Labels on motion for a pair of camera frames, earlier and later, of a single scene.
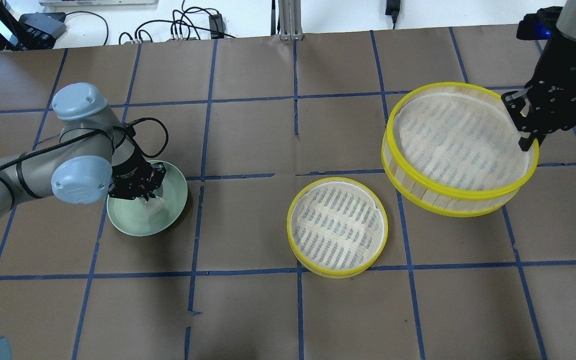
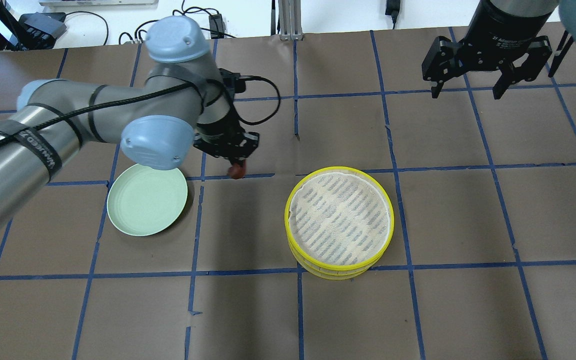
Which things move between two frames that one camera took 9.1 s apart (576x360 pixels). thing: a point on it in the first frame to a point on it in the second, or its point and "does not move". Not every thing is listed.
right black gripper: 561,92 to 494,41
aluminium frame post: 290,20 does not move
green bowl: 133,216 does not move
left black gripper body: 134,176 to 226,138
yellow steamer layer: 451,149 to 338,218
